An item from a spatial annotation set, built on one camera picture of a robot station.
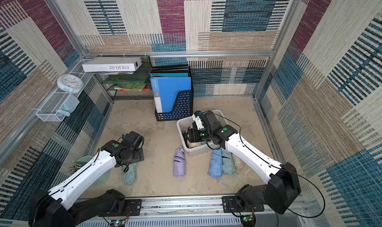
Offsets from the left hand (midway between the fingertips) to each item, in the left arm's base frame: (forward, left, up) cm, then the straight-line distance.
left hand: (134, 157), depth 81 cm
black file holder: (+31, -27, +5) cm, 41 cm away
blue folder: (+35, -15, +15) cm, 41 cm away
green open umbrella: (-3, +24, +4) cm, 25 cm away
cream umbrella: (+7, -31, 0) cm, 32 cm away
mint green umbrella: (-8, +2, -6) cm, 10 cm away
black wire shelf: (+46, +9, +11) cm, 48 cm away
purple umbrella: (-2, -24, -7) cm, 25 cm away
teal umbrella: (0, -51, -6) cm, 51 cm away
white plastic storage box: (+18, -25, +3) cm, 31 cm away
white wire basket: (+11, +34, +25) cm, 43 cm away
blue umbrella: (-3, -44, -7) cm, 45 cm away
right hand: (+8, -30, +10) cm, 33 cm away
